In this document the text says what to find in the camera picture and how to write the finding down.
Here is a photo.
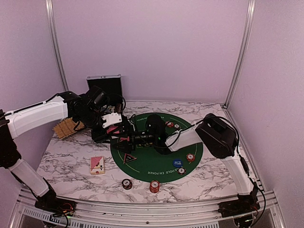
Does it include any woven bamboo tray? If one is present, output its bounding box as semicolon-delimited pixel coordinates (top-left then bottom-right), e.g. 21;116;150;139
53;118;85;139

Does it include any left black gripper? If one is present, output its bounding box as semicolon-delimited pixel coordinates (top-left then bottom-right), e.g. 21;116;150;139
76;108;113;143

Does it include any red playing card deck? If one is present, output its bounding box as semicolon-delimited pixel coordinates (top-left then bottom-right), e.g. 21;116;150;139
106;125;118;134

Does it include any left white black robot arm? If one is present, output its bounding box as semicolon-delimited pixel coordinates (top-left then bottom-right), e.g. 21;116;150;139
0;86;121;211

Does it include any blue round blind button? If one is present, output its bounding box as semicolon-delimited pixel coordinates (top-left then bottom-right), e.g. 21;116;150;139
172;159;183;168

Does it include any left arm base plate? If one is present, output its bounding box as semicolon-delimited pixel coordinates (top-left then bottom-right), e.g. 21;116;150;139
35;198;76;216

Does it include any aluminium frame post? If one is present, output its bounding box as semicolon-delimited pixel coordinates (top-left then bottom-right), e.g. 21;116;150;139
45;0;69;92
224;0;256;109

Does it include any round green poker mat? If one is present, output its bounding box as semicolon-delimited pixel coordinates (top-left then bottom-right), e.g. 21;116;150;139
110;113;204;183

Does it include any aluminium poker chip case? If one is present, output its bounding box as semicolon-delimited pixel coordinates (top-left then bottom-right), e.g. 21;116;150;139
86;74;124;114

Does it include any right aluminium frame post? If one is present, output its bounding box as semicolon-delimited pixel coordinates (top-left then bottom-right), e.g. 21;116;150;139
224;0;256;109

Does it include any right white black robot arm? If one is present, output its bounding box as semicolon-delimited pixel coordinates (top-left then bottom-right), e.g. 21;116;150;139
111;114;259;213

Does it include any playing card box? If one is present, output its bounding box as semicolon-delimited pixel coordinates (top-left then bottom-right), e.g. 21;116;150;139
90;156;105;175

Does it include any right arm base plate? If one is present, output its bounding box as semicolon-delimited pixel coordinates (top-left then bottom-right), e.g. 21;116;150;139
218;199;260;218

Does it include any black triangular all-in button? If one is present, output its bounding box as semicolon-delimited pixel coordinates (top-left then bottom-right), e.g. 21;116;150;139
123;153;137;164

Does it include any red poker chip stack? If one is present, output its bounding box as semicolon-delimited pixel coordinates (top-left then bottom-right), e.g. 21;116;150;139
149;180;160;193

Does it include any left aluminium frame post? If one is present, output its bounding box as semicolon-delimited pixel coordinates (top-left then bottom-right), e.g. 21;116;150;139
45;0;69;92

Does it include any red card seat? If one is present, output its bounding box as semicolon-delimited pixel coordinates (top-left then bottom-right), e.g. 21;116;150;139
119;137;129;142

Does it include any dark brown poker chip stack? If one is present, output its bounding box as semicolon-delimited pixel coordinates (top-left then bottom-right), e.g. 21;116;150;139
122;179;133;190

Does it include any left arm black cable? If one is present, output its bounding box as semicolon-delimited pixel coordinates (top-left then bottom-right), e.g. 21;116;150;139
104;94;137;124

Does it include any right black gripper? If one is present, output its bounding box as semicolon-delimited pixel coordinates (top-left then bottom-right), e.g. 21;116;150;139
111;123;157;154

